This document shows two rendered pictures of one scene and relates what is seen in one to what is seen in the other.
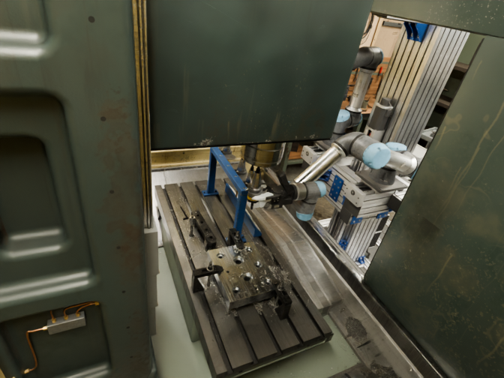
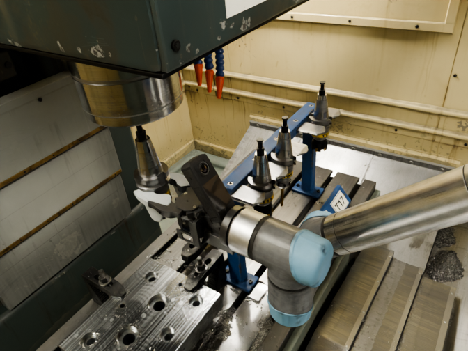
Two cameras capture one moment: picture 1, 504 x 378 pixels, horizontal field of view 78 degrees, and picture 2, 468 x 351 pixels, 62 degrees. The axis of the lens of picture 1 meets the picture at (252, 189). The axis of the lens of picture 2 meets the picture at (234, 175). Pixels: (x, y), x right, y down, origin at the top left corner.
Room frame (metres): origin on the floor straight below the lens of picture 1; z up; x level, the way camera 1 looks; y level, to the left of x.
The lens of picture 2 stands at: (0.97, -0.61, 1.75)
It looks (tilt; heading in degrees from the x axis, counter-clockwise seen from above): 36 degrees down; 67
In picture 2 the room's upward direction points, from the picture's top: 6 degrees counter-clockwise
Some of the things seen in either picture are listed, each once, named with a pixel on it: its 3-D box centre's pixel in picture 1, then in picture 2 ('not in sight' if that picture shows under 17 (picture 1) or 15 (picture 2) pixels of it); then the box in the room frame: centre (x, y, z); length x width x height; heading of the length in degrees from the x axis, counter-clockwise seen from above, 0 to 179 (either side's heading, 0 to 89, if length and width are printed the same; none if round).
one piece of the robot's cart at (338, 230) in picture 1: (346, 202); not in sight; (1.96, -0.71, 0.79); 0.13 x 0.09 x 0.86; 30
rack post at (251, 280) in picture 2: (239, 218); (234, 240); (1.23, 0.04, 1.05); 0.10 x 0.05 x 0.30; 120
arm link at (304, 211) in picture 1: (304, 205); (294, 284); (1.21, -0.25, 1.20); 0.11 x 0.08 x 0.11; 35
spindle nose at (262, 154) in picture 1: (263, 143); (127, 69); (1.07, -0.01, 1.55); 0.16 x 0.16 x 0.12
